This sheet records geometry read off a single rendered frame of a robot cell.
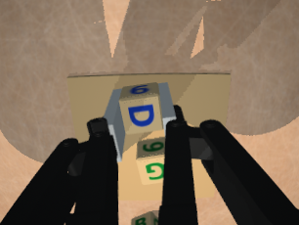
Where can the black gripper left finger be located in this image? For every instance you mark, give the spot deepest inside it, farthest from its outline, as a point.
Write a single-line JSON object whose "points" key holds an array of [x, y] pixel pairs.
{"points": [[51, 194]]}

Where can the tan flat mat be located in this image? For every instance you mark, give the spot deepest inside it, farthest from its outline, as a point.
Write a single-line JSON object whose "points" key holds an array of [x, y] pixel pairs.
{"points": [[202, 96]]}

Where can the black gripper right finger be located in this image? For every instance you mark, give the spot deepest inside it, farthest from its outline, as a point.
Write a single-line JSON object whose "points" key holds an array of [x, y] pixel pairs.
{"points": [[250, 194]]}

